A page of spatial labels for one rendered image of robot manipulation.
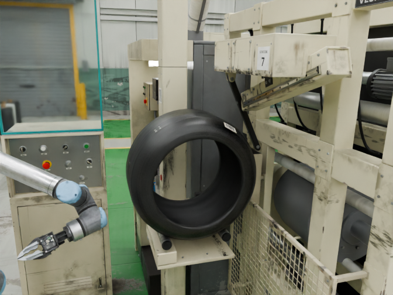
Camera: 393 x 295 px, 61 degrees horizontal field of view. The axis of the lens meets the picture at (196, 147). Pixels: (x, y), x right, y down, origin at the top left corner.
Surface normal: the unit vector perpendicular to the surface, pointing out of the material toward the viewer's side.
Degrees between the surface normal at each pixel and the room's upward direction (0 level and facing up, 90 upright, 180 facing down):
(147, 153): 65
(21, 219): 90
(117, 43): 90
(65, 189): 59
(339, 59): 72
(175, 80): 90
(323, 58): 90
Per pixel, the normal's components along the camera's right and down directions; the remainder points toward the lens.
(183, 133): 0.22, 0.07
